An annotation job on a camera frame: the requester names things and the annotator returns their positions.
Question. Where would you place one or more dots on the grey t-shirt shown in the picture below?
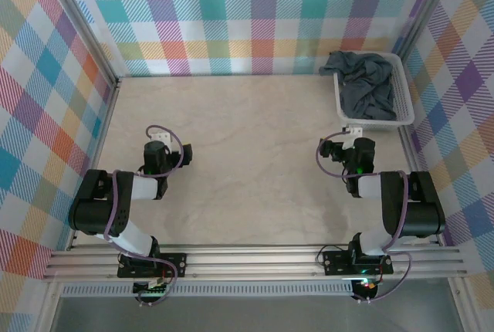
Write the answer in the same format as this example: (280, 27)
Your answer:
(366, 85)

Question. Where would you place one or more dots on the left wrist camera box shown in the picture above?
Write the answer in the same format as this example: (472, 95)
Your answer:
(160, 137)

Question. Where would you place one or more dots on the aluminium frame leg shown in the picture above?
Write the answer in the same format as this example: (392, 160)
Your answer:
(461, 309)
(46, 316)

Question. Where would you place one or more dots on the left green circuit board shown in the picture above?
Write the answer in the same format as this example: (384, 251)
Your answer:
(150, 289)

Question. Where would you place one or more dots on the aluminium corner post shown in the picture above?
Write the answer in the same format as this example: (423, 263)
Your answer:
(88, 27)
(426, 7)

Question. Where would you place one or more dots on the left aluminium corner post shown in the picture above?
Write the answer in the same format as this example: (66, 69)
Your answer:
(88, 27)

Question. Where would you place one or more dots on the right circuit board with lights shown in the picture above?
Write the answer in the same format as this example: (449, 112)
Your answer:
(366, 285)

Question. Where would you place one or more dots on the white plastic mesh basket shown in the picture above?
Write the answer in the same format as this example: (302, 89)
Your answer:
(403, 89)

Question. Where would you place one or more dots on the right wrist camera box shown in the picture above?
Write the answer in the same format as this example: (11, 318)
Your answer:
(353, 131)

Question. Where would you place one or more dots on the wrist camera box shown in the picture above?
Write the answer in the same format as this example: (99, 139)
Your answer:
(353, 131)
(160, 137)

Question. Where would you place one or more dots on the right aluminium corner post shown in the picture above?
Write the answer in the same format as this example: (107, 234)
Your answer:
(426, 7)

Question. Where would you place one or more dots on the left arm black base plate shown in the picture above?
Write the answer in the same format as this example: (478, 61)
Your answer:
(175, 262)

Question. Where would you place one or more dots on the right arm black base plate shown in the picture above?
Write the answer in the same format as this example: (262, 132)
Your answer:
(335, 262)

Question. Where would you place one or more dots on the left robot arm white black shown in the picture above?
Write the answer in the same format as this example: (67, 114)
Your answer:
(92, 208)

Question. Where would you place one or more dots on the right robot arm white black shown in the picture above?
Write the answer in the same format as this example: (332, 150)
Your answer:
(420, 212)

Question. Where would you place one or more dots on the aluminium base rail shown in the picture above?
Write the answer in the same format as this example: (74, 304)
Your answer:
(251, 260)

